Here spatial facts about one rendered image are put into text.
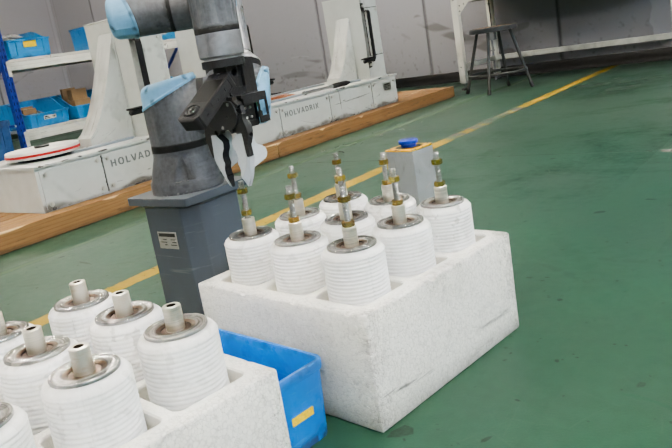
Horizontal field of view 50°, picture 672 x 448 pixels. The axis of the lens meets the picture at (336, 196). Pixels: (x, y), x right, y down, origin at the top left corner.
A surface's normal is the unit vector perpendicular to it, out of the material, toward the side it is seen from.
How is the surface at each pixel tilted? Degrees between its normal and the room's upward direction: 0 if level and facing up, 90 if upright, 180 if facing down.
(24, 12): 90
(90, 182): 90
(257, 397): 90
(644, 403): 0
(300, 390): 92
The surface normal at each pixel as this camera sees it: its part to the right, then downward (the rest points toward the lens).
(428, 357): 0.72, 0.04
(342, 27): -0.60, -0.11
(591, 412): -0.16, -0.96
